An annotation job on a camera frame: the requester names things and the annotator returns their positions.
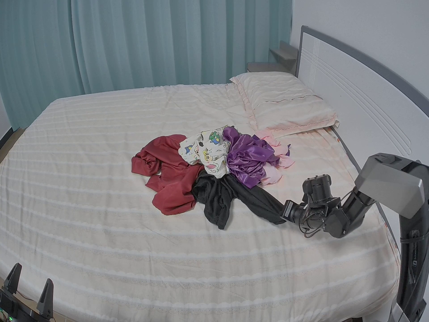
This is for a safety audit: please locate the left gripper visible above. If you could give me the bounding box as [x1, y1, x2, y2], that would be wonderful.
[0, 263, 55, 322]

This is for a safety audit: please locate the purple garment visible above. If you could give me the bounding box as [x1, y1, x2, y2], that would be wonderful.
[222, 127, 280, 190]

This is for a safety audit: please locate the red garment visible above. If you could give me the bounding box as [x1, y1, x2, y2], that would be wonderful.
[131, 134, 204, 215]

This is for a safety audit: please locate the black T-shirt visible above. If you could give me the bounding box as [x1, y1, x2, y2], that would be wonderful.
[192, 170, 289, 230]

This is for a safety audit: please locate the white printed garment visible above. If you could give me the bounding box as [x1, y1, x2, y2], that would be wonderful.
[178, 125, 235, 180]

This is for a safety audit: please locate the cream pillow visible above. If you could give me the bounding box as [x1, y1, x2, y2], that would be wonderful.
[229, 72, 340, 137]

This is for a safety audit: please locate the pink garment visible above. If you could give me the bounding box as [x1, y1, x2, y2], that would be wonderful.
[255, 129, 295, 185]

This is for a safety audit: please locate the blue-green curtain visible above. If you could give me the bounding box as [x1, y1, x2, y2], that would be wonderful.
[69, 0, 292, 95]
[0, 0, 76, 130]

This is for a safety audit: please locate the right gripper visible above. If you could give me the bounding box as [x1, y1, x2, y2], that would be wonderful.
[281, 199, 310, 228]

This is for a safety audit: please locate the grey bedside table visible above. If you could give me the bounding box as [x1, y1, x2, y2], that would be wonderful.
[247, 41, 299, 77]

